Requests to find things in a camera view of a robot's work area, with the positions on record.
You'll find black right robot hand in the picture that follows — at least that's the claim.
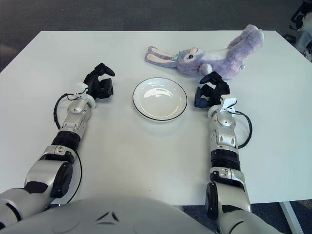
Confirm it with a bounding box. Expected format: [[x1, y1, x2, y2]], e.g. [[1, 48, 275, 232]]
[[194, 71, 231, 108]]

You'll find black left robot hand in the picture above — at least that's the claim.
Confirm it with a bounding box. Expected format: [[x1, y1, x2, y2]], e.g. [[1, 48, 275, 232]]
[[83, 62, 117, 100]]

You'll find purple plush bunny doll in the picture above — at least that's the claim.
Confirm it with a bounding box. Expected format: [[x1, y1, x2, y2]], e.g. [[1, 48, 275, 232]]
[[145, 23, 265, 81]]

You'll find white plate with black rim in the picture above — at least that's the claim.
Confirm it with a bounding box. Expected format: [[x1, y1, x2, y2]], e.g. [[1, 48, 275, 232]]
[[132, 77, 188, 122]]

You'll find black office chair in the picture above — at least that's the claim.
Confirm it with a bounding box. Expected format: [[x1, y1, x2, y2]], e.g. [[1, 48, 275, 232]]
[[284, 0, 312, 61]]

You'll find grey robot torso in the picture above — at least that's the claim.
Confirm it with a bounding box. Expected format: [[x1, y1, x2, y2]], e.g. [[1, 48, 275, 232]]
[[0, 196, 220, 234]]

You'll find white table leg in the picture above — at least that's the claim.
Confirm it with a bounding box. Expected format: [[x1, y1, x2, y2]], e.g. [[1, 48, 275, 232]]
[[279, 201, 302, 234]]

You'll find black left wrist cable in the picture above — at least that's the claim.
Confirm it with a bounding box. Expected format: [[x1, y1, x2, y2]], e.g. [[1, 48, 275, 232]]
[[54, 92, 85, 130]]

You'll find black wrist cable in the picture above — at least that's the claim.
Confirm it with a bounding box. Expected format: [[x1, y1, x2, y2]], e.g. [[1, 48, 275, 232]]
[[54, 92, 85, 130], [233, 110, 253, 149]]

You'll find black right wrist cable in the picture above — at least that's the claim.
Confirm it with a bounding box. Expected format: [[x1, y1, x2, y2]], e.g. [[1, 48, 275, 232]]
[[233, 110, 253, 149]]

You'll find thin black elbow cable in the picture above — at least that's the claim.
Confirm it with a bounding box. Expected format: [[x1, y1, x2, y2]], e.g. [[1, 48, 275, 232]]
[[58, 151, 83, 204]]

